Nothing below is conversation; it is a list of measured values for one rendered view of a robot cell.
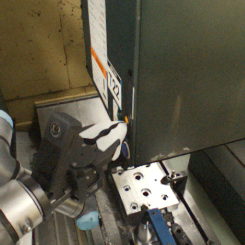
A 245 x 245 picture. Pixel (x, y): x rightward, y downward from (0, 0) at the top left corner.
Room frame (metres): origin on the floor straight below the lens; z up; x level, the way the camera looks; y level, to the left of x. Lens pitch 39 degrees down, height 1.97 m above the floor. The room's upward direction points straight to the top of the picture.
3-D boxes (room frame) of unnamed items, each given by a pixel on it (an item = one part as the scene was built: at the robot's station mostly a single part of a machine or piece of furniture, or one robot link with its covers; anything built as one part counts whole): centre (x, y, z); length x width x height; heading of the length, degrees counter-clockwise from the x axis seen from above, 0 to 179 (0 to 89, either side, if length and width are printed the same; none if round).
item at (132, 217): (0.45, -0.04, 1.21); 0.07 x 0.05 x 0.01; 108
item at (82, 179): (0.27, 0.10, 1.63); 0.12 x 0.08 x 0.09; 138
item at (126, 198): (0.76, -0.08, 0.96); 0.29 x 0.23 x 0.05; 18
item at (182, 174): (0.79, -0.23, 0.97); 0.13 x 0.03 x 0.15; 108
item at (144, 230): (0.40, -0.06, 1.26); 0.04 x 0.04 x 0.07
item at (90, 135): (0.36, 0.04, 1.64); 0.09 x 0.03 x 0.06; 138
